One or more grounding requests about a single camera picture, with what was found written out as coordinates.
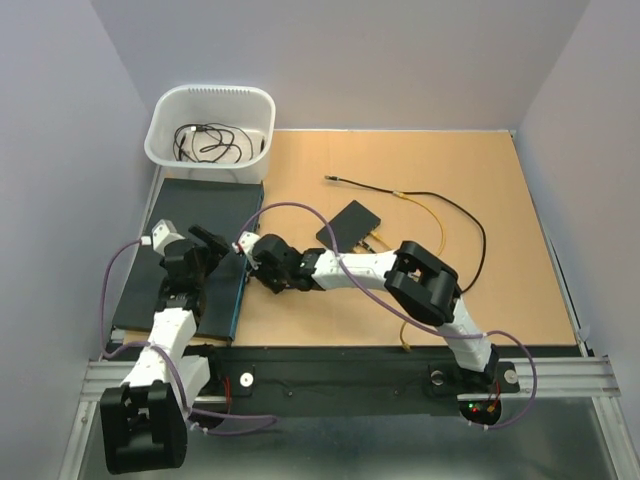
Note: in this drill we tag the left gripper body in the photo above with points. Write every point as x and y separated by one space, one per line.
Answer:
208 260

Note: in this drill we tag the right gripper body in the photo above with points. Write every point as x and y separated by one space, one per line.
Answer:
275 281

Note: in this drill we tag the small black network switch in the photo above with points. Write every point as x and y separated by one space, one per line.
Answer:
352 225

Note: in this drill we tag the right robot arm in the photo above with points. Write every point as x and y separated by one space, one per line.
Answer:
425 288

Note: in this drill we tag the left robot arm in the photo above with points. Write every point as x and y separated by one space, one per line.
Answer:
144 418

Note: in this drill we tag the white plastic bin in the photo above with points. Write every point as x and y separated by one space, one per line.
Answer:
213 133

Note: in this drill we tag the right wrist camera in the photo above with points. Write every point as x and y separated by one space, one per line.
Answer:
245 243

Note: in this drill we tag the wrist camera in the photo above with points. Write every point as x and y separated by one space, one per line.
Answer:
162 234
245 243

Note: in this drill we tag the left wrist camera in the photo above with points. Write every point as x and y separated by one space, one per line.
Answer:
162 234

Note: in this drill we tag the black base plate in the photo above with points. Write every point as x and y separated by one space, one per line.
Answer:
342 381

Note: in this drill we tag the aluminium rail frame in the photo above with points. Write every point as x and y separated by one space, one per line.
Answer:
556 374

